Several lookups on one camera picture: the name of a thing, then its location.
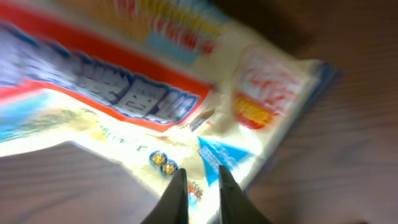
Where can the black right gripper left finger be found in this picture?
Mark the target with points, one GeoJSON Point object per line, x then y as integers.
{"type": "Point", "coordinates": [172, 208]}

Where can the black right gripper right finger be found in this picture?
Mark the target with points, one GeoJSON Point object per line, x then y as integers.
{"type": "Point", "coordinates": [235, 206]}

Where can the yellow snack bag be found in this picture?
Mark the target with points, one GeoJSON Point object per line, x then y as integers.
{"type": "Point", "coordinates": [155, 86]}

